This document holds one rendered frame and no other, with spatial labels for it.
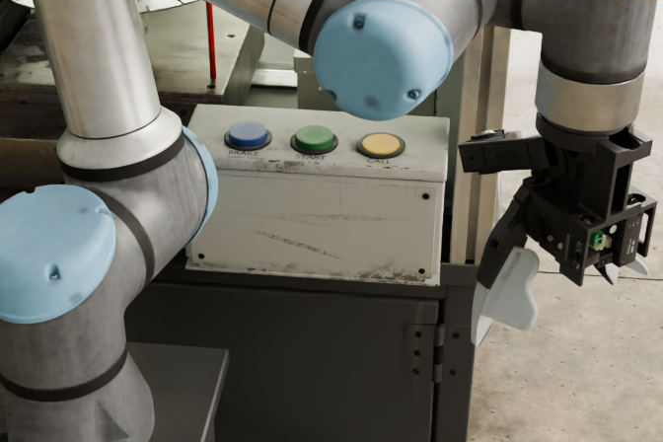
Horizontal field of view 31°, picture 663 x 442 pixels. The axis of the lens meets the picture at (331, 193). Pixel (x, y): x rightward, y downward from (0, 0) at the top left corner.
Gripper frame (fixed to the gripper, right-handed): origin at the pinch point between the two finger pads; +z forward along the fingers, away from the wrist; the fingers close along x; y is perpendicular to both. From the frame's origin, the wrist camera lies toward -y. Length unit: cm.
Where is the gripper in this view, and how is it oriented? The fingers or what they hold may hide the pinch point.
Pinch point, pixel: (539, 310)
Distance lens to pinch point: 101.9
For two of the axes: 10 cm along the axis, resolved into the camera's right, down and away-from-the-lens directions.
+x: 8.4, -3.0, 4.6
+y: 5.4, 4.6, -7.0
